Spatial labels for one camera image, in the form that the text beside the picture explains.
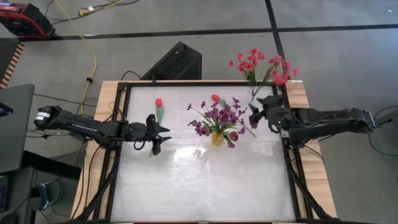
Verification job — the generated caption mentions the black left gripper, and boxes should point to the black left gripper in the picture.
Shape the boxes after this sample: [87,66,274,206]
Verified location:
[126,114,173,156]

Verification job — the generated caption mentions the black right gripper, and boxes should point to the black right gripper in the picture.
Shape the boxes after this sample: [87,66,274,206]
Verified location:
[248,95,294,134]

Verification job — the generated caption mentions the red artificial flower bunch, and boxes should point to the red artificial flower bunch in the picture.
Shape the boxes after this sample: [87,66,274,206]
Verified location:
[253,55,300,97]
[228,46,267,97]

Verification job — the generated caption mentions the purple artificial flower bunch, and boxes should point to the purple artificial flower bunch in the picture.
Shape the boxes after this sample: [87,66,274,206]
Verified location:
[186,96,257,149]

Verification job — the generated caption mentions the clear glass vase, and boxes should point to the clear glass vase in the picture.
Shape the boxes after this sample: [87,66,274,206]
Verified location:
[248,85,265,106]

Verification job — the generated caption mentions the yellow glass vase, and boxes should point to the yellow glass vase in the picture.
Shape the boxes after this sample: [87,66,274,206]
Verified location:
[211,132,224,146]

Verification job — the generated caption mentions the black perforated computer case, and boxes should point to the black perforated computer case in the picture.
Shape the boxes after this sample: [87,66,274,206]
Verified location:
[139,41,203,81]

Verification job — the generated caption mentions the wooden table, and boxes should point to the wooden table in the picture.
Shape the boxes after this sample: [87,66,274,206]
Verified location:
[70,80,338,220]

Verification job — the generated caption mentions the black desk base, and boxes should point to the black desk base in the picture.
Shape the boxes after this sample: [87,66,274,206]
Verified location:
[21,150,82,181]

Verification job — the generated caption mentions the gray metal stand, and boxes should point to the gray metal stand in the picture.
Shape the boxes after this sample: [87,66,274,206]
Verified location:
[374,109,398,128]

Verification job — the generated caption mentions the black blue handheld device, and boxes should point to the black blue handheld device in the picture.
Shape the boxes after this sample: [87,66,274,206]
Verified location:
[39,181,63,212]

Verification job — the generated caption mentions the yellow power plug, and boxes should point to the yellow power plug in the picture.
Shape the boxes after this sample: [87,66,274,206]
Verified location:
[78,0,125,17]

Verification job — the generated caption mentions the black device with screen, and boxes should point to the black device with screen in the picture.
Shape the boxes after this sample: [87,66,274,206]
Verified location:
[0,102,15,118]

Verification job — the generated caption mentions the orange black striped strip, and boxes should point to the orange black striped strip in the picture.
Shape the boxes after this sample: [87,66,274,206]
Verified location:
[0,40,26,90]

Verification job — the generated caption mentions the black keyboard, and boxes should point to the black keyboard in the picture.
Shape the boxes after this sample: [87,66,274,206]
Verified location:
[0,174,12,212]

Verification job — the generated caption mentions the red and black toolbox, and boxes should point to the red and black toolbox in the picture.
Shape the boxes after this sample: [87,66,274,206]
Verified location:
[0,1,56,40]

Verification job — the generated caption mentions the black aluminium table frame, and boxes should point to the black aluminium table frame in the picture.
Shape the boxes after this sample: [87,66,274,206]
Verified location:
[73,81,338,224]

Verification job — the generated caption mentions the yellow cable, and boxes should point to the yellow cable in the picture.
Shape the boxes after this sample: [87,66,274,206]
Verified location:
[52,0,98,115]

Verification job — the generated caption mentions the black cable loop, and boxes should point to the black cable loop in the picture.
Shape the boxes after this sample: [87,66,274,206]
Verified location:
[368,105,398,157]

